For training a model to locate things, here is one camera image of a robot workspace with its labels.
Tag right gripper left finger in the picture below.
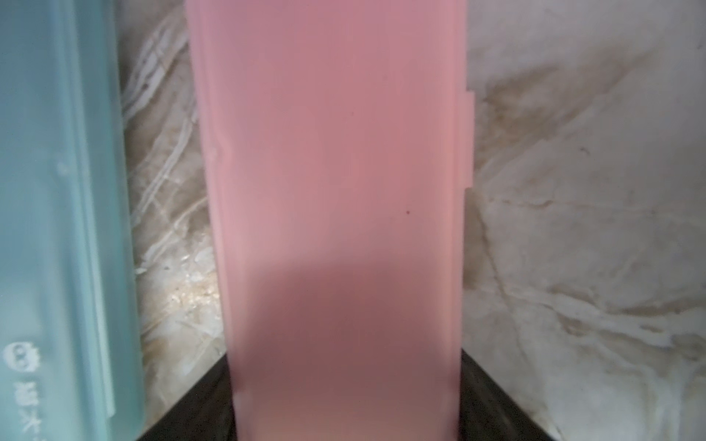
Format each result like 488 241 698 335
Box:
139 356 237 441

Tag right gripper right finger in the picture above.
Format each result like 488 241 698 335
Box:
459 350 553 441

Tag teal pencil case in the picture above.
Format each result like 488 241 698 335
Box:
1 1 145 440

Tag pink pencil case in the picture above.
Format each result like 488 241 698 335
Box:
186 1 468 440

